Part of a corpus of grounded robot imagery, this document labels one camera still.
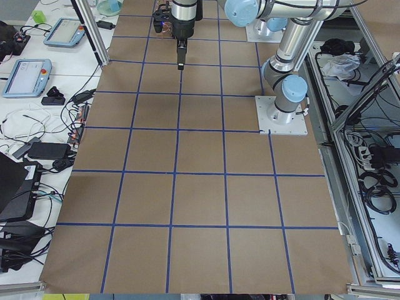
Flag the black small device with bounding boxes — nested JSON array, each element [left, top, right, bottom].
[[41, 86, 66, 106]]

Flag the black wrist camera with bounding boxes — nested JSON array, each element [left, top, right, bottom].
[[152, 1, 171, 33]]

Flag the black laptop computer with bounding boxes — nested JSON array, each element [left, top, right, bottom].
[[1, 153, 42, 222]]

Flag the blue teach pendant upper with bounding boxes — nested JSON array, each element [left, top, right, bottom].
[[43, 18, 85, 48]]

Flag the green glass bowl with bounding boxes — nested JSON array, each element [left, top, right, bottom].
[[96, 0, 123, 17]]

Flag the black power adapter brick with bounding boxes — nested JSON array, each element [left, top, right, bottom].
[[27, 142, 71, 160]]

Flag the aluminium frame post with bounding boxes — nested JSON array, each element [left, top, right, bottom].
[[71, 0, 109, 67]]

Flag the green cube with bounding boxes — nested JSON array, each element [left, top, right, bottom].
[[31, 10, 46, 24]]

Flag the copper wire wine basket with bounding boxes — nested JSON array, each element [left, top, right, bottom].
[[155, 1, 173, 38]]

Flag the blue teach pendant lower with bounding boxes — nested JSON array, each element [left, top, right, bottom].
[[2, 59, 53, 98]]

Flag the white crumpled cloth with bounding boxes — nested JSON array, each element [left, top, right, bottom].
[[321, 54, 360, 80]]

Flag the blue teach pendant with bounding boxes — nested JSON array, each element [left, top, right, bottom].
[[43, 18, 85, 48], [2, 59, 53, 98]]

